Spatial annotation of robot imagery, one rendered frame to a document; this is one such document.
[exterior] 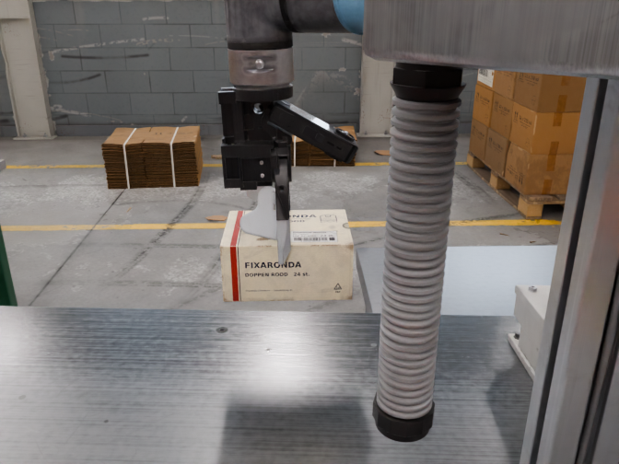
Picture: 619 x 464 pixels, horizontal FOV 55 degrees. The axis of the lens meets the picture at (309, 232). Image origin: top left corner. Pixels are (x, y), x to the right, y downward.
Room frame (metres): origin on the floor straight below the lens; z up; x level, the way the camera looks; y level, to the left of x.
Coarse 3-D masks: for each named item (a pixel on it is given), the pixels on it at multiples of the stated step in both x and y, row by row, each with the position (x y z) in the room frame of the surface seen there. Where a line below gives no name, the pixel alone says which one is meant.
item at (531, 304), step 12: (516, 288) 0.74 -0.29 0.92; (528, 288) 0.73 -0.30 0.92; (540, 288) 0.74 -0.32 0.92; (516, 300) 0.74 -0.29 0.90; (528, 300) 0.70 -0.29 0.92; (540, 300) 0.70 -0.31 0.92; (516, 312) 0.73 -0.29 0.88; (528, 312) 0.70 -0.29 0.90; (540, 312) 0.66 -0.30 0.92; (528, 324) 0.69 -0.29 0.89; (540, 324) 0.65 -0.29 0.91; (516, 336) 0.73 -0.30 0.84; (528, 336) 0.69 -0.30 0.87; (540, 336) 0.65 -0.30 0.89; (516, 348) 0.71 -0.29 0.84; (528, 348) 0.68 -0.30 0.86; (528, 360) 0.67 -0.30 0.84; (528, 372) 0.66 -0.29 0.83
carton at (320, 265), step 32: (320, 224) 0.72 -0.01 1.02; (224, 256) 0.65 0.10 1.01; (256, 256) 0.65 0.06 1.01; (288, 256) 0.65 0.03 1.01; (320, 256) 0.65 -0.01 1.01; (352, 256) 0.65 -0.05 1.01; (224, 288) 0.65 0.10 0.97; (256, 288) 0.65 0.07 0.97; (288, 288) 0.65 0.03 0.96; (320, 288) 0.65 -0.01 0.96
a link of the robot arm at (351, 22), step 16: (288, 0) 0.65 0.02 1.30; (304, 0) 0.65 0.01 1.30; (320, 0) 0.64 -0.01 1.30; (336, 0) 0.63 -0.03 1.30; (352, 0) 0.63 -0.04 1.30; (288, 16) 0.66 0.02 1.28; (304, 16) 0.65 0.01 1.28; (320, 16) 0.64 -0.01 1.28; (336, 16) 0.64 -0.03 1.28; (352, 16) 0.63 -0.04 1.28; (304, 32) 0.68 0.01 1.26; (320, 32) 0.67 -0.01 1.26; (336, 32) 0.66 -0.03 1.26; (352, 32) 0.65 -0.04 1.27
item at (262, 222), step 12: (264, 192) 0.67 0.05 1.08; (288, 192) 0.68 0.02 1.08; (264, 204) 0.66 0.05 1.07; (252, 216) 0.66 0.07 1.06; (264, 216) 0.66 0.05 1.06; (252, 228) 0.65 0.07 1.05; (264, 228) 0.65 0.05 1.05; (276, 228) 0.64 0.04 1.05; (288, 228) 0.65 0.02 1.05; (288, 240) 0.65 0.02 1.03; (288, 252) 0.65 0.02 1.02
